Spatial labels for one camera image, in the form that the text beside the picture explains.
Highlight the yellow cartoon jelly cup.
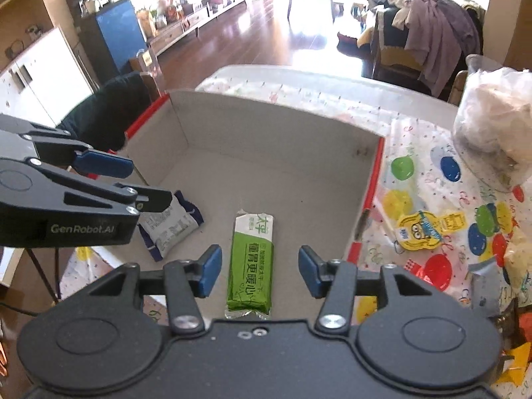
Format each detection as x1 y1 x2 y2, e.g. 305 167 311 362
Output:
395 210 466 254

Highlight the pale yellow packet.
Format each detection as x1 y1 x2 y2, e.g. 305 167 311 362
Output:
502 230 532 298

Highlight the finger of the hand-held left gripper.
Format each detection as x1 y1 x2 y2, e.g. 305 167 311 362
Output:
39 161 173 217
0 114 134 178

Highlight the blue white snack packet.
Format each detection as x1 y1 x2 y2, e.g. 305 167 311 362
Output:
137 190 205 262

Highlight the dotted printed tablecloth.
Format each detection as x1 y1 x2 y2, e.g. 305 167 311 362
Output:
60 77 532 385

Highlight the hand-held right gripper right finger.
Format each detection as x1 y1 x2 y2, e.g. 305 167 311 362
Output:
298 245 433 335

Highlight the brown paper bag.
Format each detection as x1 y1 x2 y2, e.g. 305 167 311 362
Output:
129 49 162 97

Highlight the coffee table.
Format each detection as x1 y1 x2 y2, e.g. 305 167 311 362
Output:
287 0 338 22

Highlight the blue cabinet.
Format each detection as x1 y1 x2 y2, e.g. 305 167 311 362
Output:
80 0 149 76

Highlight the white cabinet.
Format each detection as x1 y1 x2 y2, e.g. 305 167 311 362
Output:
0 27 97 130

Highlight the red cardboard box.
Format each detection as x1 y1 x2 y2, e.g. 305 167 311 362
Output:
124 89 386 267

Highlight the orange packet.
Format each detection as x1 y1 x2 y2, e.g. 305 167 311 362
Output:
498 338 532 388

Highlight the grey foil packet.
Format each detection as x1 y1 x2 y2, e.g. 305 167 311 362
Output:
469 258 507 317

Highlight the green snack packet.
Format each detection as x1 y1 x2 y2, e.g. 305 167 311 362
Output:
224 211 276 320

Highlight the purple garment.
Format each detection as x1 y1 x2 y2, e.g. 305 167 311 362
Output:
404 0 481 97

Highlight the black draped chair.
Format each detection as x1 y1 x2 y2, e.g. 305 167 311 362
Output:
66 72 153 151

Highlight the black cable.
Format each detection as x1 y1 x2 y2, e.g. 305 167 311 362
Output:
0 247 64 317

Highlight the clear bag of white stuff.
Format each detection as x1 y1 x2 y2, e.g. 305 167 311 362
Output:
452 55 532 184

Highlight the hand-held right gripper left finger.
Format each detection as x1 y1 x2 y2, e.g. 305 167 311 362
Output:
89 244 223 335

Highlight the low media console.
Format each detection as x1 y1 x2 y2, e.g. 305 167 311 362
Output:
146 0 252 56

